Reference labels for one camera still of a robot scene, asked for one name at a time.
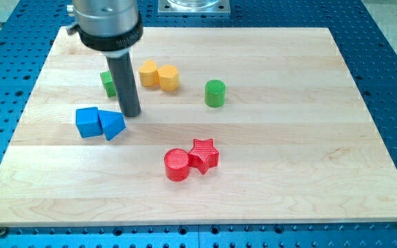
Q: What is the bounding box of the yellow heart block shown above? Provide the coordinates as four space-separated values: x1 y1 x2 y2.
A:
139 60 159 87

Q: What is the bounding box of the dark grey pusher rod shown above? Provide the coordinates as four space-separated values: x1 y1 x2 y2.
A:
106 53 141 117

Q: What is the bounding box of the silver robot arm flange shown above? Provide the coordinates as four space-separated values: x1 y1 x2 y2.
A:
67 0 143 59

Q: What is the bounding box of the yellow hexagon block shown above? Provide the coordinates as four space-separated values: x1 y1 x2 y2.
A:
158 65 179 92

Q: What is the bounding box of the red star block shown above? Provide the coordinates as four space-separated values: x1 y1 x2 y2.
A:
188 138 220 174

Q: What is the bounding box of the light wooden board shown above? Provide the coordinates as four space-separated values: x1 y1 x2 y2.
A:
0 27 397 227

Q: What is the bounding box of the green cylinder block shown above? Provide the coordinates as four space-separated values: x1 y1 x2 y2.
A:
205 79 226 107

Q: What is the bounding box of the red cylinder block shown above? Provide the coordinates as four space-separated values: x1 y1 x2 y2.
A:
163 148 190 182

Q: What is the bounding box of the blue triangle block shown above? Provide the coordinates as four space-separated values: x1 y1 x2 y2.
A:
98 110 126 141

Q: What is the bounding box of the green star block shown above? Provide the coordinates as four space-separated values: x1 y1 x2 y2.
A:
100 71 116 98

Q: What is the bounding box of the blue cube block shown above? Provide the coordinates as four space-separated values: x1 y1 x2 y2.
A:
75 107 103 138

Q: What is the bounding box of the blue perforated metal table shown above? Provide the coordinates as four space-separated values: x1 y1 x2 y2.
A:
0 0 397 247

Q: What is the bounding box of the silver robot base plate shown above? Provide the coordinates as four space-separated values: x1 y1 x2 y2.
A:
158 0 231 15

